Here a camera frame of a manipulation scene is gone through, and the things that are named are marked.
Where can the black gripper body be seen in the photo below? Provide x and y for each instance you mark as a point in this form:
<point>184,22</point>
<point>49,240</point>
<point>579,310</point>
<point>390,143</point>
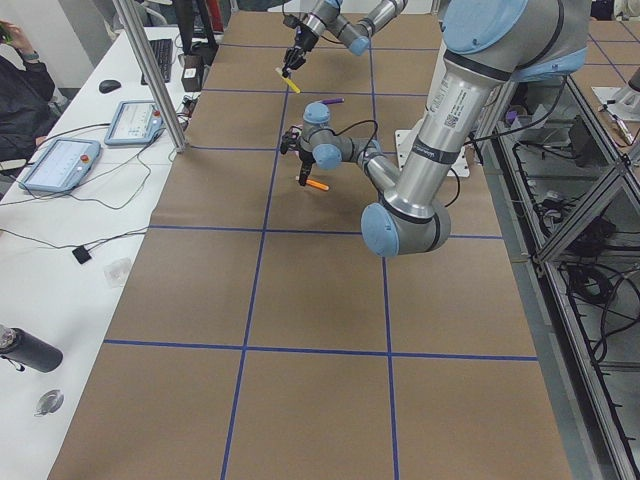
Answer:
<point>298,50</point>
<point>306,156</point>

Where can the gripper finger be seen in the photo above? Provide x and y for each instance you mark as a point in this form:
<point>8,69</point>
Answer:
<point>303,179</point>
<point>286,71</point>

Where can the yellow highlighter pen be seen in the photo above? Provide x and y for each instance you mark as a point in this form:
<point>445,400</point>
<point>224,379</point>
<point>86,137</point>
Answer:
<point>288,81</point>

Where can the orange highlighter pen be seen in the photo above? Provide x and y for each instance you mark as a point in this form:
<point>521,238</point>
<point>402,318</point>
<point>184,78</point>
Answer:
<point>317,185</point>

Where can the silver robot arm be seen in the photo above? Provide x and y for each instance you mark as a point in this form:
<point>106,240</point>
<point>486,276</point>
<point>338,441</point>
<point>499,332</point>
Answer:
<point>326,17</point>
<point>486,43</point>

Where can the purple highlighter pen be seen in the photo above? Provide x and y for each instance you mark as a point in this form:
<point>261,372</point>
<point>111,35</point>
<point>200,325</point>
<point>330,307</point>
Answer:
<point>332,101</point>

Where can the black computer monitor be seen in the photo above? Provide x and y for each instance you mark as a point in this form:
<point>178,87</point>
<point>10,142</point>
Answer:
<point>199,23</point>

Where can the black keyboard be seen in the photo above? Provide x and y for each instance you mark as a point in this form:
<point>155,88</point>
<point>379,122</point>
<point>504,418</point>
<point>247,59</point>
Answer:
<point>162,50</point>

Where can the far teach pendant tablet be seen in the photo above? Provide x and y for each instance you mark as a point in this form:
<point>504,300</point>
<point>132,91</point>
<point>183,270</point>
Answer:
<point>135,122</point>

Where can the teach pendant tablet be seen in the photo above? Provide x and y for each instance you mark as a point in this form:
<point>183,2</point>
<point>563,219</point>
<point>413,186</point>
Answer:
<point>62,166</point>
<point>135,122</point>

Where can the black computer mouse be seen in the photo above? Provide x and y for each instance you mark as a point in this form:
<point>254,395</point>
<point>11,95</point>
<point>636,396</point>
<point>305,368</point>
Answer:
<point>108,86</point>

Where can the clear plastic wrapper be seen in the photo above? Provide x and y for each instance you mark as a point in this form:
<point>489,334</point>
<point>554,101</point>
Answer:
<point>117,272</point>

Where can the small black square device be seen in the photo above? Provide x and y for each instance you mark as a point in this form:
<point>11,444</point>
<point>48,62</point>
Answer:
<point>81,254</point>

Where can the near teach pendant tablet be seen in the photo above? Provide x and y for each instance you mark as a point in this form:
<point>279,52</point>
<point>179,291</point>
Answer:
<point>62,166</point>

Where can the seated person in black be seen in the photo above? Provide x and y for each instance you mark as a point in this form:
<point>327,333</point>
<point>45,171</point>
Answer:
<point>26,94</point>

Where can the black water bottle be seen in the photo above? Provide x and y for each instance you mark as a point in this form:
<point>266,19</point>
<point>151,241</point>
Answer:
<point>25,350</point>

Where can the silver bottle lid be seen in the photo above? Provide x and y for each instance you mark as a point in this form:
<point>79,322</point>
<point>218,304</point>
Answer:
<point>49,403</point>

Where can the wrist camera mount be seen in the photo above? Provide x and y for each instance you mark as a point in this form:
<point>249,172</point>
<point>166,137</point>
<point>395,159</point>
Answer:
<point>289,141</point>

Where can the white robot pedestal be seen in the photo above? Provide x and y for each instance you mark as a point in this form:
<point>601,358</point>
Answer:
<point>407,141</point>

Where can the aluminium frame post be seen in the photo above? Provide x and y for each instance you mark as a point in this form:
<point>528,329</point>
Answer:
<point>143,53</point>

